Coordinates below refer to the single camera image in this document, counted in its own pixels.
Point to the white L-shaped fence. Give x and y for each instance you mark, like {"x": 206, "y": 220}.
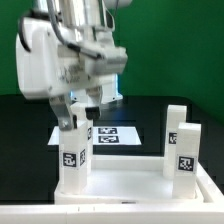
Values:
{"x": 207, "y": 207}

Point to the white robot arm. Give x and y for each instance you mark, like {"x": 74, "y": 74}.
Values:
{"x": 77, "y": 22}

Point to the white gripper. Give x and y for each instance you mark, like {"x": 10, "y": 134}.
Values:
{"x": 47, "y": 69}

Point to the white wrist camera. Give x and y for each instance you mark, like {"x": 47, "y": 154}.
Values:
{"x": 102, "y": 59}

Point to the white flat base tag plate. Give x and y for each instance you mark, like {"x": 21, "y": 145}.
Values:
{"x": 102, "y": 135}

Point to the white square desk top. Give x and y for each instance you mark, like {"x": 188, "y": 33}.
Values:
{"x": 125, "y": 180}

